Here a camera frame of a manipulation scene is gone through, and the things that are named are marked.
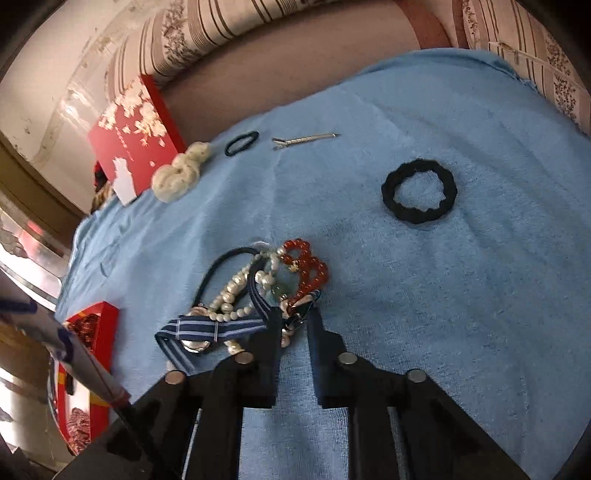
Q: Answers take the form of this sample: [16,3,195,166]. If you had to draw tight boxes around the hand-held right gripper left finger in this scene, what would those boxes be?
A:
[56,305,283,480]

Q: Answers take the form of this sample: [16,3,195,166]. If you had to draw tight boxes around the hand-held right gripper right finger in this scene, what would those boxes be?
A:
[307,306,532,480]

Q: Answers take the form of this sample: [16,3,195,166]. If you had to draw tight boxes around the white pearl necklace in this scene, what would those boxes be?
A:
[194,247,296,356]

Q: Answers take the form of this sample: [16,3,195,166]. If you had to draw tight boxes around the red bead bracelet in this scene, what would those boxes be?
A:
[283,238,330,301]

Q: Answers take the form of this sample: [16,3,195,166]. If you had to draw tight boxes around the blue striped ribbon bow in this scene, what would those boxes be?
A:
[154,265,278,373]

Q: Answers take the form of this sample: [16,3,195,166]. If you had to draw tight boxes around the black elastic hair band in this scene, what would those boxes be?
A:
[193,247,264,310]

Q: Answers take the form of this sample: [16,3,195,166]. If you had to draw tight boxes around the red jewelry box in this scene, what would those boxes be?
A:
[50,301,120,456]

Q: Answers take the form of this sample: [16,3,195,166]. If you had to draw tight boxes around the blue towel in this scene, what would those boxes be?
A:
[54,48,591,480]

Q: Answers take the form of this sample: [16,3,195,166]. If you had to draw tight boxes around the thick black scrunchie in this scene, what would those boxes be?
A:
[381,159,459,226]

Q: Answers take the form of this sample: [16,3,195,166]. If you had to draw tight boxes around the cream fluffy scrunchie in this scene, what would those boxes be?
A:
[151,141,213,203]

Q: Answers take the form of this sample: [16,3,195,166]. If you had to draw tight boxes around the metal hair clip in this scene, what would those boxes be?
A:
[271,132,341,151]

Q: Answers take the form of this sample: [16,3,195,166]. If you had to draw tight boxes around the red floral box lid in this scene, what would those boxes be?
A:
[88,75,187,206]

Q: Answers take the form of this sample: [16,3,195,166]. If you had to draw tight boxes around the striped floral sofa cushion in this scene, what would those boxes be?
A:
[104,0,398,93]

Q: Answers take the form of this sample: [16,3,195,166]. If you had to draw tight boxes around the floral striped pillow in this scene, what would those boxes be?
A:
[462,0,591,134]

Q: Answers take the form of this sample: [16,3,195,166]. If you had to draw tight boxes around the thin black hair tie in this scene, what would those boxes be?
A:
[225,130,260,156]

